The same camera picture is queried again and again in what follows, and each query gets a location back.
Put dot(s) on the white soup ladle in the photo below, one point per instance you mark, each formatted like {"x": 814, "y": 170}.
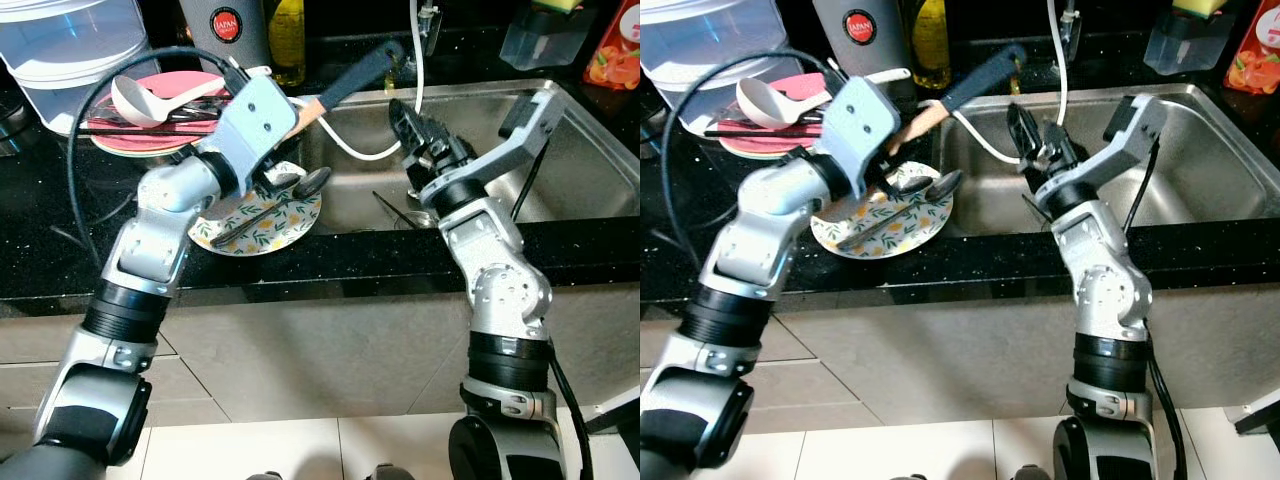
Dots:
{"x": 762, "y": 100}
{"x": 135, "y": 100}

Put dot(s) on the stainless steel sink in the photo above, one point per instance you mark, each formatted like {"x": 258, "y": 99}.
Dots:
{"x": 1220, "y": 170}
{"x": 590, "y": 170}

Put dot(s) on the yellow sponge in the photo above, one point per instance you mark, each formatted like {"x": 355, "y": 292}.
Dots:
{"x": 1195, "y": 6}
{"x": 560, "y": 5}

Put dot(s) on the translucent white lidded container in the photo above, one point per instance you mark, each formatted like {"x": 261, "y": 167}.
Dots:
{"x": 700, "y": 50}
{"x": 70, "y": 55}

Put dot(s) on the pale grey right wrist camera mount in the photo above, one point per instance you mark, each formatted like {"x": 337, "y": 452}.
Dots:
{"x": 1135, "y": 135}
{"x": 520, "y": 135}

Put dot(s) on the grey flask with red logo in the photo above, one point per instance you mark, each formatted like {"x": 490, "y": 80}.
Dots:
{"x": 860, "y": 50}
{"x": 228, "y": 45}

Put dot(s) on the pink plate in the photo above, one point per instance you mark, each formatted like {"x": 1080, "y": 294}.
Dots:
{"x": 130, "y": 143}
{"x": 760, "y": 146}

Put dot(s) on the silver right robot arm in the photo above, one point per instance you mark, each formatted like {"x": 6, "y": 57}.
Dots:
{"x": 1110, "y": 300}
{"x": 505, "y": 290}

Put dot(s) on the floral print plate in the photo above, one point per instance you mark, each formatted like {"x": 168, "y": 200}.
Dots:
{"x": 270, "y": 232}
{"x": 900, "y": 235}

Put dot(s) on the pale grey wrist camera mount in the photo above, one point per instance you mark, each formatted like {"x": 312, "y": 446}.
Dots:
{"x": 255, "y": 125}
{"x": 862, "y": 130}
{"x": 1135, "y": 135}
{"x": 520, "y": 135}

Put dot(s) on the black robot foot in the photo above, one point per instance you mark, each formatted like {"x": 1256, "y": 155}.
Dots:
{"x": 905, "y": 477}
{"x": 265, "y": 476}
{"x": 382, "y": 472}
{"x": 1027, "y": 474}

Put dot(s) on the red orange-print carton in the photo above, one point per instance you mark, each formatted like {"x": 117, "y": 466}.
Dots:
{"x": 615, "y": 55}
{"x": 1255, "y": 60}

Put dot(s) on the pale grey left wrist camera mount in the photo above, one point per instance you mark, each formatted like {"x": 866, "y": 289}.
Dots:
{"x": 255, "y": 125}
{"x": 862, "y": 130}

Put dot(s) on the clear plastic container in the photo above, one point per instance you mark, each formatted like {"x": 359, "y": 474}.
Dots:
{"x": 1190, "y": 42}
{"x": 545, "y": 40}

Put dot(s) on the black right robot foot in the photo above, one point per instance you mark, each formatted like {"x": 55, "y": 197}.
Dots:
{"x": 382, "y": 472}
{"x": 1027, "y": 474}

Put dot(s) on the metal faucet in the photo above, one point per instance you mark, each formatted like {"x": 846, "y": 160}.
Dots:
{"x": 432, "y": 25}
{"x": 1070, "y": 25}

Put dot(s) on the yellow oil bottle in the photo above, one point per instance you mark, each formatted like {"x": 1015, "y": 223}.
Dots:
{"x": 930, "y": 45}
{"x": 288, "y": 40}

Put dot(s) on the black left robot foot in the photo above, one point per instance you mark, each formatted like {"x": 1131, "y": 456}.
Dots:
{"x": 265, "y": 476}
{"x": 905, "y": 477}

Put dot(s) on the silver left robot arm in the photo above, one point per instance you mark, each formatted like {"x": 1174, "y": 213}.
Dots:
{"x": 735, "y": 270}
{"x": 130, "y": 260}

